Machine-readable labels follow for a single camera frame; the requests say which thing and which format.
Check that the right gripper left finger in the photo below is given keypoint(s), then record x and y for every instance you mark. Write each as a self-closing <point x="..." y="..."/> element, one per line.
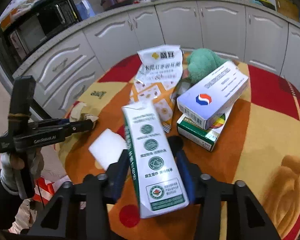
<point x="79" y="211"/>

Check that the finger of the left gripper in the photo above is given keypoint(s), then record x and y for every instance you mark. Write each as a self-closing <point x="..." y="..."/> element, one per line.
<point x="56" y="130"/>

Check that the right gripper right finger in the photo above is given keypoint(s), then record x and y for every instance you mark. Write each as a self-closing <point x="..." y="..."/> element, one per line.
<point x="246" y="218"/>

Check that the brown paper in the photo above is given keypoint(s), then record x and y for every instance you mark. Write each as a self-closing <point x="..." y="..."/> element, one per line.
<point x="82" y="111"/>

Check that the white foam sponge block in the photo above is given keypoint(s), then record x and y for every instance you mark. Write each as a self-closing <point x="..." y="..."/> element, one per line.
<point x="107" y="149"/>

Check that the white green milk carton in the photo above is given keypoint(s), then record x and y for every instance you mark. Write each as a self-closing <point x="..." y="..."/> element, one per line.
<point x="158" y="186"/>

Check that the green white medicine box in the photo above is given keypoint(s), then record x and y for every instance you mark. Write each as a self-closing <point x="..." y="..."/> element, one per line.
<point x="207" y="139"/>

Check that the white blue medicine box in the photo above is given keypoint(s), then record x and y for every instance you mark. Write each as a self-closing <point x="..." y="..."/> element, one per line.
<point x="208" y="99"/>

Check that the white orange snack bag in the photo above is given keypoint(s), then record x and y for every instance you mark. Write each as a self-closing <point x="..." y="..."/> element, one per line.
<point x="159" y="73"/>

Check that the white lower kitchen cabinets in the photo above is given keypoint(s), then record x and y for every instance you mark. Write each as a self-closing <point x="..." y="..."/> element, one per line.
<point x="234" y="29"/>

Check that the left gloved hand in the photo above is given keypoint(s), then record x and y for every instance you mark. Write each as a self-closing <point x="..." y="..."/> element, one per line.
<point x="11" y="163"/>

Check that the red yellow patterned tablecloth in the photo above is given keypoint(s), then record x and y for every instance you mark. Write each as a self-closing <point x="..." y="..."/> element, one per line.
<point x="260" y="143"/>

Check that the black microwave oven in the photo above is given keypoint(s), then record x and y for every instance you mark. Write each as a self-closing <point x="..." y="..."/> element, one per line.
<point x="28" y="32"/>

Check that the blue white carton box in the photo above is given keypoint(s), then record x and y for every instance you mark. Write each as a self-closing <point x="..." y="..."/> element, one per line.
<point x="85" y="10"/>

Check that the green knitted cloth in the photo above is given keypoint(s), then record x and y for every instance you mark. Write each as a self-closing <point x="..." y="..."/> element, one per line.
<point x="200" y="63"/>

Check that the wooden cutting board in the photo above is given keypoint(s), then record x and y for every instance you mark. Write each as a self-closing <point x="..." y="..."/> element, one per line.
<point x="288" y="9"/>

